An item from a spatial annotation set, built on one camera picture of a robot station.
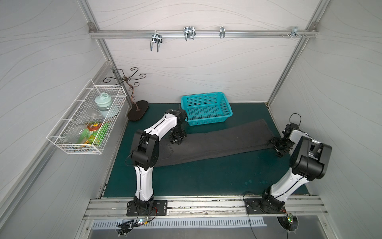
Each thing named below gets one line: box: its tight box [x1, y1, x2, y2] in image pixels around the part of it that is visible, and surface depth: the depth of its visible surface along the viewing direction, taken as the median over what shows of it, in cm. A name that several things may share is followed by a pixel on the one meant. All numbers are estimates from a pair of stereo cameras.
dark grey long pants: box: [155, 119, 276, 167], surface depth 98 cm
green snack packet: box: [77, 121, 110, 146], surface depth 63 cm
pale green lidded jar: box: [95, 92, 113, 117], surface depth 68 cm
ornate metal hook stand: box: [102, 67, 147, 112], surface depth 95 cm
